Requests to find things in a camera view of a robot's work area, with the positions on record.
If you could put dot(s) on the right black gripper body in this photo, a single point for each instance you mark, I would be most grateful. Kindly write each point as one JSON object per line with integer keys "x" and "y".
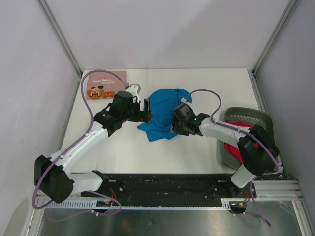
{"x": 178, "y": 127}

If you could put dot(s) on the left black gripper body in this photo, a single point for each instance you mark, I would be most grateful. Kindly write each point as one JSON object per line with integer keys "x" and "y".
{"x": 134, "y": 114}

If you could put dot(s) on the blue t shirt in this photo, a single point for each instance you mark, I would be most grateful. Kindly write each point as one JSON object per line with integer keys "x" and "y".
{"x": 162, "y": 104}

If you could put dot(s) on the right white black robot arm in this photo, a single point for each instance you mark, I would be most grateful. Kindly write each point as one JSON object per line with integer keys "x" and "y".
{"x": 205, "y": 125}

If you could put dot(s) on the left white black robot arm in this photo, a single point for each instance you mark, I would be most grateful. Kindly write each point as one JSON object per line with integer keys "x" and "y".
{"x": 53, "y": 175}

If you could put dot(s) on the folded pink printed t shirt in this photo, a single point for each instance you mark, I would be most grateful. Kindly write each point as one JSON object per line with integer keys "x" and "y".
{"x": 101, "y": 85}

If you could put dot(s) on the red t shirt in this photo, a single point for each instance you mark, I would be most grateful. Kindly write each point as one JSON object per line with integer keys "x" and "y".
{"x": 234, "y": 150}

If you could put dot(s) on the grey plastic basket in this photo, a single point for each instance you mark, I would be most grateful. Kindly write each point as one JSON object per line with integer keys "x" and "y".
{"x": 256, "y": 144}

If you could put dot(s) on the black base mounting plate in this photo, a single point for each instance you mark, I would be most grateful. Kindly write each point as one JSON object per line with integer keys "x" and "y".
{"x": 171, "y": 190}

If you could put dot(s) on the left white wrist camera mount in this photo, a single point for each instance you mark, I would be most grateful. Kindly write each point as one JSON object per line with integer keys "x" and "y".
{"x": 133, "y": 89}

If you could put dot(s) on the aluminium extrusion rail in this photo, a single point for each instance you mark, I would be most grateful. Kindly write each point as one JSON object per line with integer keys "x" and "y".
{"x": 278, "y": 190}

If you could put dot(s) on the left aluminium frame post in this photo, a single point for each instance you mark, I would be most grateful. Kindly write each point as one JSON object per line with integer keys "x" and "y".
{"x": 48, "y": 14}

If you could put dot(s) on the aluminium frame post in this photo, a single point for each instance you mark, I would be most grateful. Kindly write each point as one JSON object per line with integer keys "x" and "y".
{"x": 283, "y": 20}
{"x": 48, "y": 14}

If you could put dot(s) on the right aluminium frame post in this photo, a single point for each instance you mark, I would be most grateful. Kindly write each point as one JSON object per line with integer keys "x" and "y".
{"x": 283, "y": 20}

